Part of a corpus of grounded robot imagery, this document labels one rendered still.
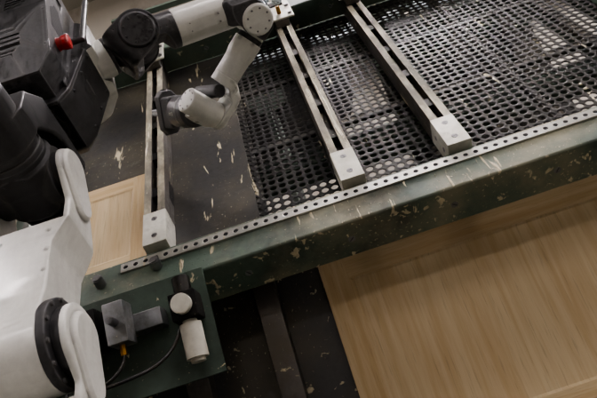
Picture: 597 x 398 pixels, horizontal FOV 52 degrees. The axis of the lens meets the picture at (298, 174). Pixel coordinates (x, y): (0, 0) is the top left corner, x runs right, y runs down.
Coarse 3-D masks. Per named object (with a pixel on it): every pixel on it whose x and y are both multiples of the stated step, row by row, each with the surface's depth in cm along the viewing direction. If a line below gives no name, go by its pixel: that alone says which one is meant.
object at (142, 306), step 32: (160, 288) 141; (192, 288) 133; (96, 320) 130; (128, 320) 131; (160, 320) 133; (192, 320) 132; (128, 352) 136; (160, 352) 135; (192, 352) 129; (128, 384) 134; (160, 384) 133
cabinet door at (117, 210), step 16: (144, 176) 185; (96, 192) 185; (112, 192) 183; (128, 192) 181; (96, 208) 179; (112, 208) 177; (128, 208) 175; (96, 224) 172; (112, 224) 171; (128, 224) 169; (96, 240) 167; (112, 240) 165; (128, 240) 163; (96, 256) 161; (112, 256) 160; (128, 256) 157
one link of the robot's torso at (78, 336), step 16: (64, 320) 89; (80, 320) 92; (64, 336) 88; (80, 336) 90; (96, 336) 96; (64, 352) 88; (80, 352) 89; (96, 352) 94; (80, 368) 89; (96, 368) 92; (80, 384) 88; (96, 384) 90
